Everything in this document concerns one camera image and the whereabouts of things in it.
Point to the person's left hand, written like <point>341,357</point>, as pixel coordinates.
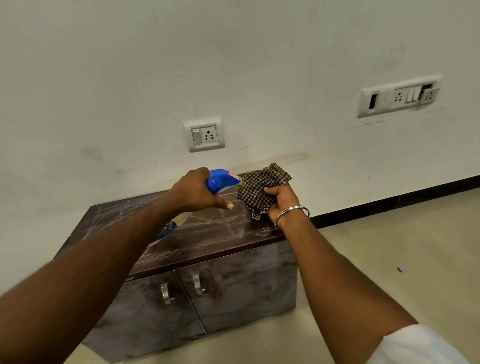
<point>193,193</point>

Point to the person's right hand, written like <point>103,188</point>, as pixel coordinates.
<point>281,200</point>

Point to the checkered cloth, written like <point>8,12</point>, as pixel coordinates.
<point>258,187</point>

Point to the blue-capped spray bottle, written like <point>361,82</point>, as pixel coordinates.
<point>223,180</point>

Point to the dark wooden cabinet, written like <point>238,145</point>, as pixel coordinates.
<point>232,285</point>

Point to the person's left forearm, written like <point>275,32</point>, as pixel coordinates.
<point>82,285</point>

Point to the person's right forearm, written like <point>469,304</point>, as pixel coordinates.
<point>337,292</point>

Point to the silver bangle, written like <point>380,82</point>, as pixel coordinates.
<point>290,210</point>

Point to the black skirting board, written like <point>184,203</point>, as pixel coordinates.
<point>393,202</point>

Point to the white shirt sleeve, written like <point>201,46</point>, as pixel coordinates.
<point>416,347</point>

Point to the small white wall socket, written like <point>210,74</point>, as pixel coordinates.
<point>204,135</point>

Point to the wide white switch panel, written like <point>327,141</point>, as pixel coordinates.
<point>399,96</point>

